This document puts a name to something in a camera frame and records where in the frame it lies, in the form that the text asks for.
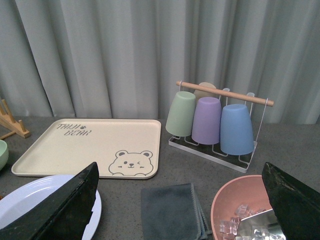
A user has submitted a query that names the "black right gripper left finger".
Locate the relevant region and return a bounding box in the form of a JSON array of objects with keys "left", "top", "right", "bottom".
[{"left": 0, "top": 162, "right": 99, "bottom": 240}]

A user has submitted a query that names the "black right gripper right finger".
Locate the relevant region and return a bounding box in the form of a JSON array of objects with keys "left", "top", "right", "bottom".
[{"left": 261, "top": 162, "right": 320, "bottom": 240}]

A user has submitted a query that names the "white round plate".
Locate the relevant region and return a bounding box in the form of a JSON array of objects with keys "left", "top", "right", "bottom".
[{"left": 0, "top": 175, "right": 102, "bottom": 240}]

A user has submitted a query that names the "metal ice scoop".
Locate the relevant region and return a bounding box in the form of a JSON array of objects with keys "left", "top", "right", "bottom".
[{"left": 236, "top": 209, "right": 286, "bottom": 240}]

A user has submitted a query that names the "pink bowl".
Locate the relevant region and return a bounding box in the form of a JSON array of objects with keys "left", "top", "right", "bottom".
[{"left": 210, "top": 175, "right": 272, "bottom": 240}]

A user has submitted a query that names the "beige bear tray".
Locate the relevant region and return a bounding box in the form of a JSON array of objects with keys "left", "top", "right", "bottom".
[{"left": 11, "top": 119, "right": 162, "bottom": 180}]

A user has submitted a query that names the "green bowl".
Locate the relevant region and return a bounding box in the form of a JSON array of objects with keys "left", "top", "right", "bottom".
[{"left": 0, "top": 140, "right": 9, "bottom": 170}]

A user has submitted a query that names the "blue upside-down cup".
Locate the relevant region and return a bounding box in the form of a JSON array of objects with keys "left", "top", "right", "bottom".
[{"left": 220, "top": 104, "right": 254, "bottom": 156}]

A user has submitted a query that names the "grey folded cloth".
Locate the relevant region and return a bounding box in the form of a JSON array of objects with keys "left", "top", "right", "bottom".
[{"left": 140, "top": 183, "right": 212, "bottom": 240}]

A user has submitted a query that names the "wooden dish rack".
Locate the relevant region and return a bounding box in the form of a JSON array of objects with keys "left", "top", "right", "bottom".
[{"left": 0, "top": 99, "right": 31, "bottom": 140}]

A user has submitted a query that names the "purple upside-down cup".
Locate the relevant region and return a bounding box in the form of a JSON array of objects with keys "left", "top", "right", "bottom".
[{"left": 191, "top": 97, "right": 222, "bottom": 145}]

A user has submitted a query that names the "green upside-down cup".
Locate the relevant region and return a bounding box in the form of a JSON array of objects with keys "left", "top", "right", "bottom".
[{"left": 165, "top": 91, "right": 197, "bottom": 137}]

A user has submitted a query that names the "beige upside-down cup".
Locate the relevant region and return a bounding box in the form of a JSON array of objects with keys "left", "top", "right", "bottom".
[{"left": 193, "top": 81, "right": 218, "bottom": 101}]

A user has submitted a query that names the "grey curtain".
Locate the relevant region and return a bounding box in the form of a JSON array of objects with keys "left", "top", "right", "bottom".
[{"left": 0, "top": 0, "right": 320, "bottom": 124}]

